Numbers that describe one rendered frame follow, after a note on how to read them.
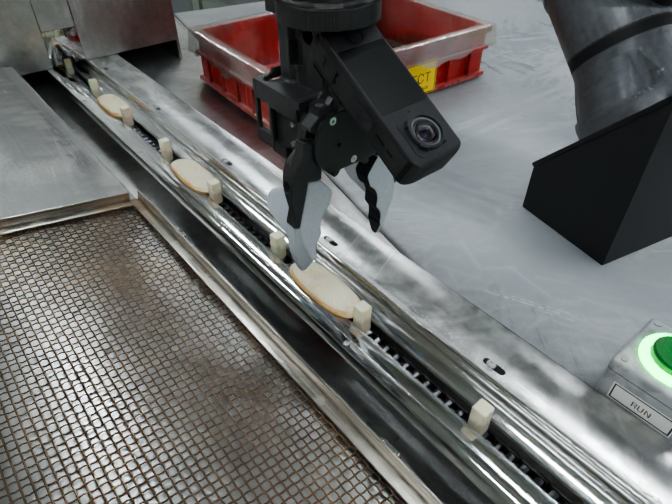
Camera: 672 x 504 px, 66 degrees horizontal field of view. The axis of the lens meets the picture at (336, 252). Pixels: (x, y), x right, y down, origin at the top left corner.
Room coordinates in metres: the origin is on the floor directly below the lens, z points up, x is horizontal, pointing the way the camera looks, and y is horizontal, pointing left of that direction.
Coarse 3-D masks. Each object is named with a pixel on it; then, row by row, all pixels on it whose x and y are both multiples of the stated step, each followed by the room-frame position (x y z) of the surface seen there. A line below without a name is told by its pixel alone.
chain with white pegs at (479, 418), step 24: (72, 72) 0.98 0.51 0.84; (96, 96) 0.87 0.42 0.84; (168, 144) 0.65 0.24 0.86; (216, 192) 0.54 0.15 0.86; (240, 216) 0.51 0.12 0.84; (264, 240) 0.48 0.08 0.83; (288, 264) 0.43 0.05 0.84; (360, 312) 0.33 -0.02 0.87; (408, 360) 0.29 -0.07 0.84; (432, 384) 0.27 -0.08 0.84; (456, 408) 0.25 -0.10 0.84; (480, 408) 0.23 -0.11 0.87; (480, 432) 0.22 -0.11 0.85
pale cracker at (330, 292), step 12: (312, 264) 0.40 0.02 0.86; (300, 276) 0.39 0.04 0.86; (312, 276) 0.39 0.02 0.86; (324, 276) 0.39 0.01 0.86; (336, 276) 0.39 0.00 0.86; (312, 288) 0.37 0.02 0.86; (324, 288) 0.37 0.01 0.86; (336, 288) 0.37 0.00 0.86; (348, 288) 0.37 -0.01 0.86; (324, 300) 0.35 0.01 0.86; (336, 300) 0.35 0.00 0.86; (348, 300) 0.35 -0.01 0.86; (336, 312) 0.34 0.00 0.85; (348, 312) 0.34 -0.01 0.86
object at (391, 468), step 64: (128, 192) 0.48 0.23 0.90; (128, 256) 0.38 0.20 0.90; (192, 256) 0.38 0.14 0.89; (0, 320) 0.28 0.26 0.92; (256, 320) 0.30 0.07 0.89; (256, 384) 0.23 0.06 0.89; (320, 384) 0.23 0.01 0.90; (128, 448) 0.17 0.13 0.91; (256, 448) 0.18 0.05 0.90; (320, 448) 0.18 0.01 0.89; (384, 448) 0.18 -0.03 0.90
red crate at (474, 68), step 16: (480, 48) 0.99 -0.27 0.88; (208, 64) 0.95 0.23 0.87; (272, 64) 1.07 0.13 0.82; (448, 64) 0.95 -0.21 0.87; (464, 64) 0.98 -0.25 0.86; (208, 80) 0.96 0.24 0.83; (224, 80) 0.91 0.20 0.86; (448, 80) 0.95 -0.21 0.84; (464, 80) 0.98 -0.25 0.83; (224, 96) 0.90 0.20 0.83; (240, 96) 0.86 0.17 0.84
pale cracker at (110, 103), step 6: (102, 96) 0.83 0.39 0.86; (108, 96) 0.83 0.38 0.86; (114, 96) 0.83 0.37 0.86; (102, 102) 0.81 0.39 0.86; (108, 102) 0.80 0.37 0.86; (114, 102) 0.80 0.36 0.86; (120, 102) 0.80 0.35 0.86; (102, 108) 0.80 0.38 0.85; (108, 108) 0.79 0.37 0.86; (114, 108) 0.78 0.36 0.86; (114, 114) 0.77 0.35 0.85; (120, 114) 0.77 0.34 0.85
